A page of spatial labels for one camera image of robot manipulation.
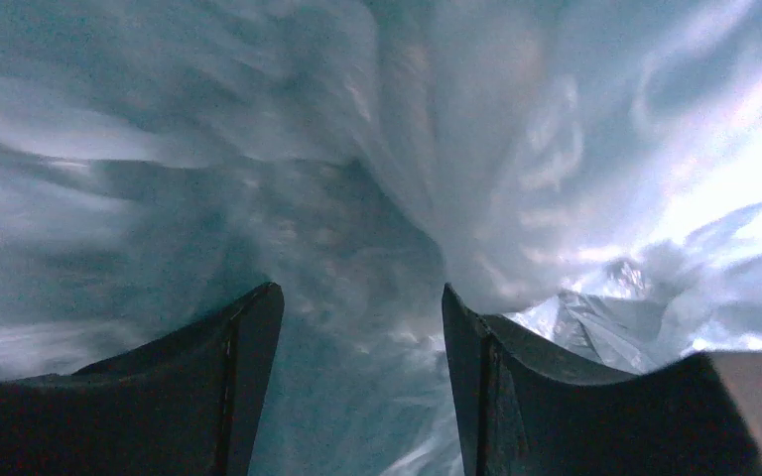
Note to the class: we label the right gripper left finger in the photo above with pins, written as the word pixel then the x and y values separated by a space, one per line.
pixel 188 403

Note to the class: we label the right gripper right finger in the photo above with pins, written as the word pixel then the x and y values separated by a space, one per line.
pixel 527 406

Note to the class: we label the light blue plastic bag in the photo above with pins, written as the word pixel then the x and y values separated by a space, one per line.
pixel 590 169

